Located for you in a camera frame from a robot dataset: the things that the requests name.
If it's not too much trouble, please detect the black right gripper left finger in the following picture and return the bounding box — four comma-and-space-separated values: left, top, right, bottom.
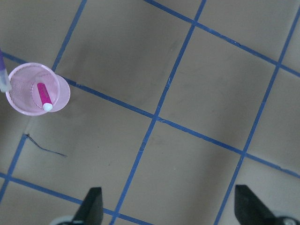
71, 187, 104, 225

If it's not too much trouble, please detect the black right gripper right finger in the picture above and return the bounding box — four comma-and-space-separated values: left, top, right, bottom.
234, 185, 276, 225

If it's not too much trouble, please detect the pink highlighter pen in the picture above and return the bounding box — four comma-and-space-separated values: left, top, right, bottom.
37, 82, 53, 112

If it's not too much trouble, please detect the purple highlighter pen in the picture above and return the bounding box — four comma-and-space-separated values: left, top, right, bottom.
0, 52, 11, 93

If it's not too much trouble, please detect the pink mesh cup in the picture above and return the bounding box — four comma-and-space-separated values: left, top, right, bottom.
6, 62, 71, 116

